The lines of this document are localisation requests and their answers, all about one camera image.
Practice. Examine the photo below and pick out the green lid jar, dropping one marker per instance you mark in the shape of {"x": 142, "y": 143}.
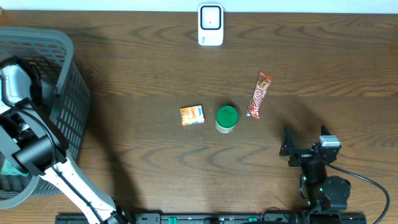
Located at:
{"x": 226, "y": 119}

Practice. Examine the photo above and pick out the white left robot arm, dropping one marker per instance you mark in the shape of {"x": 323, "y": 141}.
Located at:
{"x": 34, "y": 145}

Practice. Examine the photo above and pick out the small orange snack box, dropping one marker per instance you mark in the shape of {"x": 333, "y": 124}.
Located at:
{"x": 192, "y": 115}

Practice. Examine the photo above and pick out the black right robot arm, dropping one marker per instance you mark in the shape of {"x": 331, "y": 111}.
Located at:
{"x": 326, "y": 195}

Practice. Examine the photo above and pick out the light green tissue pack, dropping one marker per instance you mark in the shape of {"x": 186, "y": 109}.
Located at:
{"x": 8, "y": 169}

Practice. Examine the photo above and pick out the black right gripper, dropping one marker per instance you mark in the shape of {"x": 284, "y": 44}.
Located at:
{"x": 288, "y": 149}

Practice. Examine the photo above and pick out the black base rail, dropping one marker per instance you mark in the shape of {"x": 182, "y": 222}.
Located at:
{"x": 272, "y": 217}

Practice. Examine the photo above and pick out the dark grey plastic basket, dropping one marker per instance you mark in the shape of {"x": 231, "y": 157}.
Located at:
{"x": 66, "y": 98}

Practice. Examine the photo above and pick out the white barcode scanner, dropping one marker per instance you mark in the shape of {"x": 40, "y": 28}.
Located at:
{"x": 210, "y": 24}

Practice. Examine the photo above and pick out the red chocolate bar wrapper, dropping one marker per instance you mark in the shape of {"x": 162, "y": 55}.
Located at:
{"x": 260, "y": 91}

